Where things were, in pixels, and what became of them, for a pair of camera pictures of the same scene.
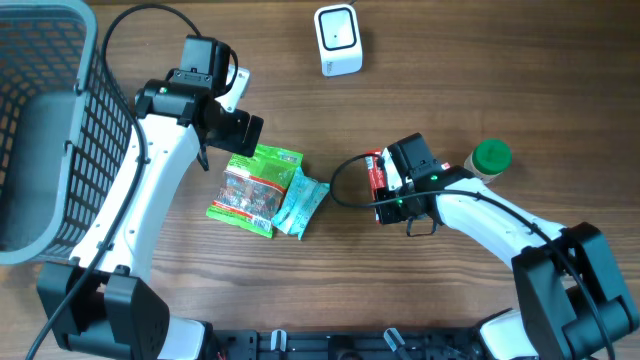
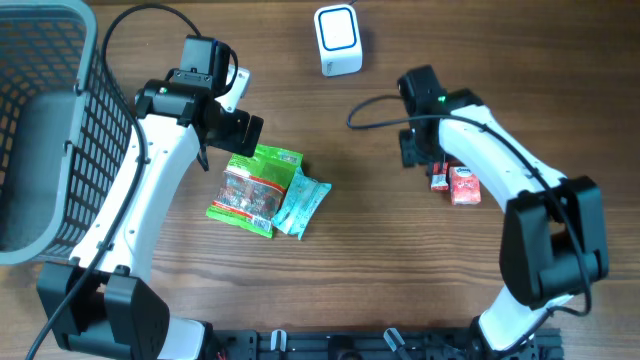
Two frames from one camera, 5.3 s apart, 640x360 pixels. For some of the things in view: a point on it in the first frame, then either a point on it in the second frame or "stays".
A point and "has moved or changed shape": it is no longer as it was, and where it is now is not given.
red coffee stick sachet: [376, 175] has moved or changed shape
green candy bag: [252, 188] stays
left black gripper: [241, 120] stays
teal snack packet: [303, 196] stays
